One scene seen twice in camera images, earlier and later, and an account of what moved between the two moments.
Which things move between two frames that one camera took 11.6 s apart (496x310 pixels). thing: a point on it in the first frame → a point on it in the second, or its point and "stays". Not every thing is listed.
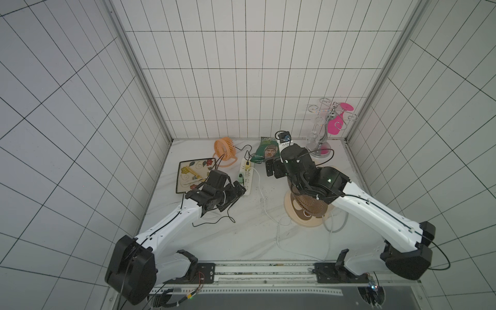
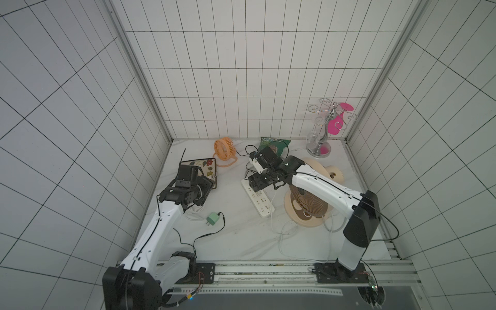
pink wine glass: [335, 124] stays
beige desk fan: [306, 210] stays
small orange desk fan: [225, 150] stays
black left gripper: [233, 195] → [207, 185]
